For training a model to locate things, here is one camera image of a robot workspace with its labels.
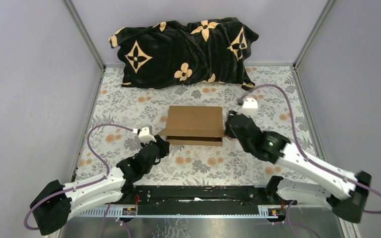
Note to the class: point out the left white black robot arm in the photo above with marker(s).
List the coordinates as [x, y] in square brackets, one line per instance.
[57, 203]

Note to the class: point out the black blanket with tan flowers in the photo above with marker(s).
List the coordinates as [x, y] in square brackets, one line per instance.
[170, 53]

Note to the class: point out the brown cardboard box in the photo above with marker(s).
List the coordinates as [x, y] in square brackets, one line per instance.
[194, 125]

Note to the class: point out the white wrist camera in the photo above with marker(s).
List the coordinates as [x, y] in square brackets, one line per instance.
[249, 107]
[145, 135]

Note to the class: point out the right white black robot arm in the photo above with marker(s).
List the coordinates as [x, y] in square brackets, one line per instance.
[333, 188]

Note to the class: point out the floral patterned table mat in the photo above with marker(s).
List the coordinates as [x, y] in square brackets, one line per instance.
[118, 109]

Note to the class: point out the aluminium frame rail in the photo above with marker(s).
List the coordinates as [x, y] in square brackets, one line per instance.
[148, 200]

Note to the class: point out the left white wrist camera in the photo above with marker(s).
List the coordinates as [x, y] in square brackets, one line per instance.
[145, 135]

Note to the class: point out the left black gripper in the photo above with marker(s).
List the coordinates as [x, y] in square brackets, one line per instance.
[164, 147]

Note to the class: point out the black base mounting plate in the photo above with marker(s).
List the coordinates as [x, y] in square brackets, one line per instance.
[201, 200]

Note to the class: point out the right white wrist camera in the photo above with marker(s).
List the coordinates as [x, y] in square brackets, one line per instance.
[249, 107]

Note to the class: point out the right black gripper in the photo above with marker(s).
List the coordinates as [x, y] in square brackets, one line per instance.
[227, 131]

